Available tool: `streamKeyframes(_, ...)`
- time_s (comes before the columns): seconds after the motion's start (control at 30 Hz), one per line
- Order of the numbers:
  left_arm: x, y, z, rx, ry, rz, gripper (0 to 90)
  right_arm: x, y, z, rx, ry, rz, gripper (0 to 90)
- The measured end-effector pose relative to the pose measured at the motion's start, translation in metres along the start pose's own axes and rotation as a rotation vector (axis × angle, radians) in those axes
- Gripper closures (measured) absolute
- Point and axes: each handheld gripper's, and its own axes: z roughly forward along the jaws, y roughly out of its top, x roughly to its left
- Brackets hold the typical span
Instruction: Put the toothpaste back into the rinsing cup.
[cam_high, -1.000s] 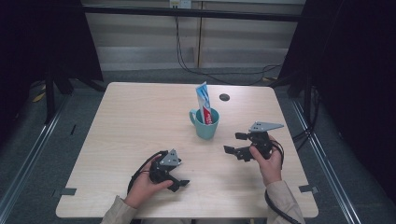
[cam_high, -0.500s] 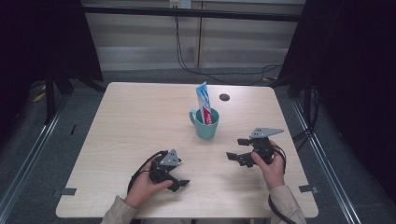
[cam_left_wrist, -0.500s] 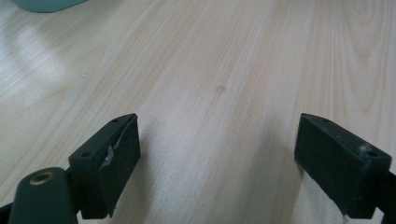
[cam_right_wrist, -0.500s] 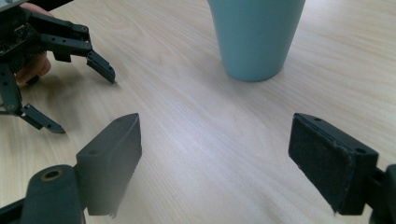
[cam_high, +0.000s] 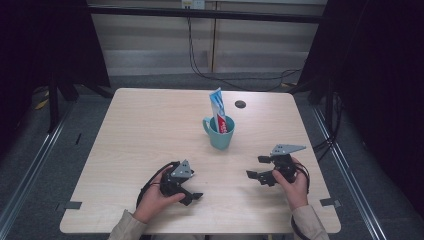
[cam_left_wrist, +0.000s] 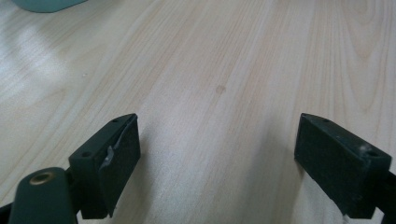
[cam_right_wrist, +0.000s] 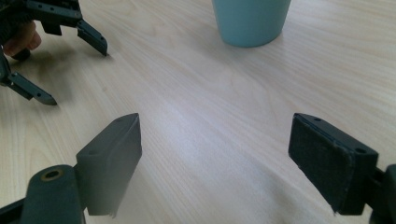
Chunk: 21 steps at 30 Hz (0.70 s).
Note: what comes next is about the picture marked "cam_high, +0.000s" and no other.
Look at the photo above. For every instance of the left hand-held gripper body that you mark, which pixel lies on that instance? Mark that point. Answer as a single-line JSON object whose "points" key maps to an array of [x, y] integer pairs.
{"points": [[175, 181]]}

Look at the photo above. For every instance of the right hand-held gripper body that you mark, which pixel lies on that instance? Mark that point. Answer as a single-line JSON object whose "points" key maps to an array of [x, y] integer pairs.
{"points": [[283, 163]]}

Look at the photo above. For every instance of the teal cup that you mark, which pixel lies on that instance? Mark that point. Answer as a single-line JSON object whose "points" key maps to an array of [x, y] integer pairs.
{"points": [[220, 138]]}

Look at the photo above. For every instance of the red and blue toothpaste tube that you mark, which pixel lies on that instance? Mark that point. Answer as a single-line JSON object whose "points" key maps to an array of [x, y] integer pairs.
{"points": [[220, 115]]}

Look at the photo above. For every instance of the person's left hand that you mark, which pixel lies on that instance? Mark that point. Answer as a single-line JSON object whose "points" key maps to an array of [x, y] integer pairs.
{"points": [[155, 200]]}

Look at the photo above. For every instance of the person's right hand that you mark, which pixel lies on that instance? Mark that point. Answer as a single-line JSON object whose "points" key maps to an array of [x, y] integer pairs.
{"points": [[295, 191]]}

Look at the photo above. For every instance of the grey tape strip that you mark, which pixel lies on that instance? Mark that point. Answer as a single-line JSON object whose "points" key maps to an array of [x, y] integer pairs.
{"points": [[330, 202], [70, 205]]}

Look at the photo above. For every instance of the dark round table grommet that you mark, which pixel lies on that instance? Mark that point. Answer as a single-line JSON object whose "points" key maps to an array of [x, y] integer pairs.
{"points": [[240, 104]]}

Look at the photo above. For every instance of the black curtain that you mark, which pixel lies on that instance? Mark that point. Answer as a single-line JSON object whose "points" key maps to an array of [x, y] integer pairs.
{"points": [[376, 83], [43, 50]]}

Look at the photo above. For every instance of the black horizontal bar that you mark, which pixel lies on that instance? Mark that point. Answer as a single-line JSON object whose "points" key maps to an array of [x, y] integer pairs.
{"points": [[206, 14]]}

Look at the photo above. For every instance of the metal floor rail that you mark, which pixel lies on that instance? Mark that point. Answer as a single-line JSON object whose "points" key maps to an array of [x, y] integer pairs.
{"points": [[350, 176], [31, 166]]}

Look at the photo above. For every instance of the white wall socket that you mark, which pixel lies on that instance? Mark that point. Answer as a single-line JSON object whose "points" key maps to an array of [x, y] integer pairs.
{"points": [[193, 4]]}

